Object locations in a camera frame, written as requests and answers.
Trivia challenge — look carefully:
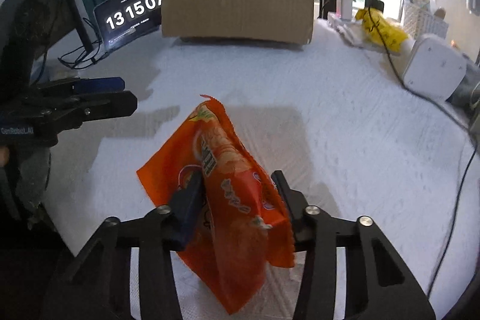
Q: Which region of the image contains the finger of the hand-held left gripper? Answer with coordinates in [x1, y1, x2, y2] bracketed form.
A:
[35, 77, 125, 97]
[22, 91, 138, 131]

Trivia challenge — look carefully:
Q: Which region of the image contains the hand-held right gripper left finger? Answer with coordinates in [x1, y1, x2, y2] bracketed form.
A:
[39, 170, 205, 320]

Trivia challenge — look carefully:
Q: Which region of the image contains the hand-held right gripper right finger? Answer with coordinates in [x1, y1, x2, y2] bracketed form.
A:
[271, 170, 437, 320]

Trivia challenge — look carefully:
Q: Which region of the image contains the orange snack bag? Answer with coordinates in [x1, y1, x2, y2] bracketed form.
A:
[136, 94, 297, 316]

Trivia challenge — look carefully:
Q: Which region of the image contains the person's left hand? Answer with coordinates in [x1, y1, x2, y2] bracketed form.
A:
[0, 145, 52, 223]

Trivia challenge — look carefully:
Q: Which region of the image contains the tablet clock display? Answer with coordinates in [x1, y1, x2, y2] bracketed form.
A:
[93, 0, 164, 52]

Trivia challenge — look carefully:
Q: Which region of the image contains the white crumpled tissue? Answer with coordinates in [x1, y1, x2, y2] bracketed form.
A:
[328, 14, 379, 51]

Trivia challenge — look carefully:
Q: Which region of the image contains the yellow plastic bag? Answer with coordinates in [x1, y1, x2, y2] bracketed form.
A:
[354, 7, 409, 54]

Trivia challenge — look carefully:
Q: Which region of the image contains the white box device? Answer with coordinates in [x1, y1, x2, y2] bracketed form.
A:
[403, 34, 467, 101]

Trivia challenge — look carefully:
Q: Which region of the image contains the white pink cup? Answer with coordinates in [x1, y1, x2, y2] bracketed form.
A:
[335, 0, 353, 19]

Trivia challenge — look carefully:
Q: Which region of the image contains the white woven basket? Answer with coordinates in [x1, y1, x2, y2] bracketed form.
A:
[403, 0, 449, 39]

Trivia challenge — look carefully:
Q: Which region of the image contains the black tablet cable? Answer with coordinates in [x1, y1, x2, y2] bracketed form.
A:
[58, 18, 106, 70]

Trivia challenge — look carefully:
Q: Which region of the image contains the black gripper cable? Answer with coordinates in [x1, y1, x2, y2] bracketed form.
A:
[365, 0, 480, 300]

